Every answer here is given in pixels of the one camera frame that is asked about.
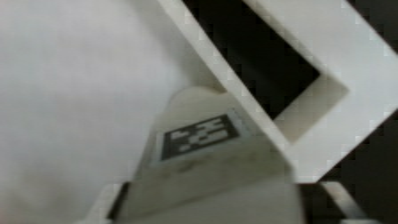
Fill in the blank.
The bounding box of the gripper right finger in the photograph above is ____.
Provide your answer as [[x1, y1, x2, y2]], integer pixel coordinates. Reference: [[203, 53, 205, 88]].
[[300, 181, 380, 224]]

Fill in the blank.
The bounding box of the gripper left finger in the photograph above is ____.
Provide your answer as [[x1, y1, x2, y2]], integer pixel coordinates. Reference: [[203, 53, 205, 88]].
[[73, 182, 130, 224]]

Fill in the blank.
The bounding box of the white leg with tag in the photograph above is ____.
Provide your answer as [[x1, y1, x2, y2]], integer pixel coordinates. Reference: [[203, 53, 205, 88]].
[[117, 87, 304, 224]]

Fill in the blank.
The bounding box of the white square tabletop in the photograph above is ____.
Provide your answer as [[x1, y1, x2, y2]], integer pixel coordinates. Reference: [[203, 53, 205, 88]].
[[0, 0, 274, 224]]

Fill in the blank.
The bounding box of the white U-shaped fence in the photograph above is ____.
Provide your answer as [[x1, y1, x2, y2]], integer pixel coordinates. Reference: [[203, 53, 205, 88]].
[[242, 0, 398, 184]]

